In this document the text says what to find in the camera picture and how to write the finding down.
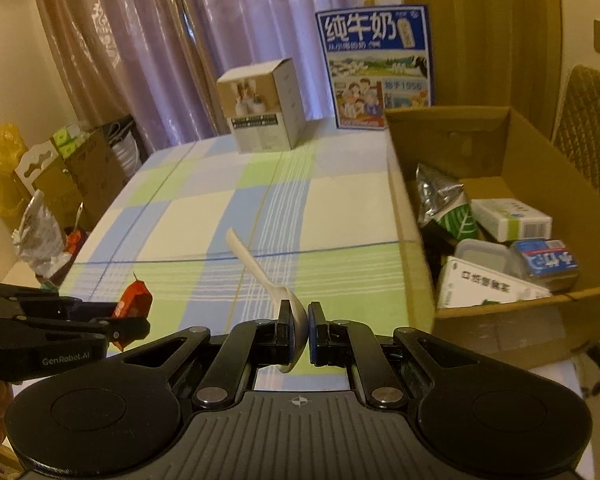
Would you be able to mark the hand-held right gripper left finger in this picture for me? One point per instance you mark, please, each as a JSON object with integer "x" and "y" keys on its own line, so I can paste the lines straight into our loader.
{"x": 291, "y": 345}

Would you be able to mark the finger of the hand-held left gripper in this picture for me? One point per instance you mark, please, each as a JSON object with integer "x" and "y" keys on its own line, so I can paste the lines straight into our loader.
{"x": 45, "y": 305}
{"x": 125, "y": 330}

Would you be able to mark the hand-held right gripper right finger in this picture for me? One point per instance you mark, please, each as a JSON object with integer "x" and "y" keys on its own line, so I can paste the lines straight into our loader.
{"x": 317, "y": 345}

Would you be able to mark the red snack packet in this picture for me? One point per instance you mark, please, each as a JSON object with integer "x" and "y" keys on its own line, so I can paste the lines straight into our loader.
{"x": 135, "y": 297}

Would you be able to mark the white plastic spoon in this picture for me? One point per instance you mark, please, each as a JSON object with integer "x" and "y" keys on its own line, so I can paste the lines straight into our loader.
{"x": 252, "y": 265}

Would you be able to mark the brown cardboard box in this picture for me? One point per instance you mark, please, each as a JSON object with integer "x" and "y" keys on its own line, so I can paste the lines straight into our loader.
{"x": 480, "y": 335}

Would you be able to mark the white plug adapter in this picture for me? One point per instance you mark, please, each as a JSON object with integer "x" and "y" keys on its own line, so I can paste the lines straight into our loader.
{"x": 482, "y": 257}

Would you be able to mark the silver foil bag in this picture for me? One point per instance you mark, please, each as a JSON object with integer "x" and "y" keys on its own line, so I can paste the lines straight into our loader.
{"x": 440, "y": 200}

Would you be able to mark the small blue tin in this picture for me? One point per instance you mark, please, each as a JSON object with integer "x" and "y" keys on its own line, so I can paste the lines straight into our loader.
{"x": 545, "y": 262}

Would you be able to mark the white plastic bag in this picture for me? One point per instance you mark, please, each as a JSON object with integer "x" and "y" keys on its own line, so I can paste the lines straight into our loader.
{"x": 40, "y": 235}

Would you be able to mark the open cardboard carton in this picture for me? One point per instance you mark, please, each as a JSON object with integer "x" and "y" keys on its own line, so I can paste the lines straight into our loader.
{"x": 95, "y": 180}

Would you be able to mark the white carved board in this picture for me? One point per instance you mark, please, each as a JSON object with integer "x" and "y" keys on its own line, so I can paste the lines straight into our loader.
{"x": 37, "y": 165}

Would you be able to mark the yellow plastic bag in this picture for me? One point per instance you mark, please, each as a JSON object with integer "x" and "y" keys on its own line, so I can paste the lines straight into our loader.
{"x": 0, "y": 170}

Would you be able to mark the green tissue packs in carton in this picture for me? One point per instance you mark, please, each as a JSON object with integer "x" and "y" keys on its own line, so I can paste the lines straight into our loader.
{"x": 70, "y": 141}

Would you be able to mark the white bucket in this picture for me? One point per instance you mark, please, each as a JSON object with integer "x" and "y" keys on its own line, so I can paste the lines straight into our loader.
{"x": 127, "y": 147}

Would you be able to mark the beige product box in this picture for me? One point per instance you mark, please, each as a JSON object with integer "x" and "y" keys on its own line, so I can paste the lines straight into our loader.
{"x": 260, "y": 110}

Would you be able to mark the beige patterned curtain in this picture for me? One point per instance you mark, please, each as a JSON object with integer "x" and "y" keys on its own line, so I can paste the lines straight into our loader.
{"x": 110, "y": 35}

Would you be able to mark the blue illustrated milk carton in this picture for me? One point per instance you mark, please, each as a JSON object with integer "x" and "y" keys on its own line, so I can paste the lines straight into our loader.
{"x": 375, "y": 65}

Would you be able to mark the purple sheer curtain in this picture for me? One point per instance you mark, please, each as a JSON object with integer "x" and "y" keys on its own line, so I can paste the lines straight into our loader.
{"x": 270, "y": 25}

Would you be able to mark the quilted beige chair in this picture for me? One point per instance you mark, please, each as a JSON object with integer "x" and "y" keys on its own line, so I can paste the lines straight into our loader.
{"x": 590, "y": 130}

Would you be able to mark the wooden door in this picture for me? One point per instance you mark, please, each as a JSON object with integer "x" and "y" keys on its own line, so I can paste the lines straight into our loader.
{"x": 480, "y": 30}

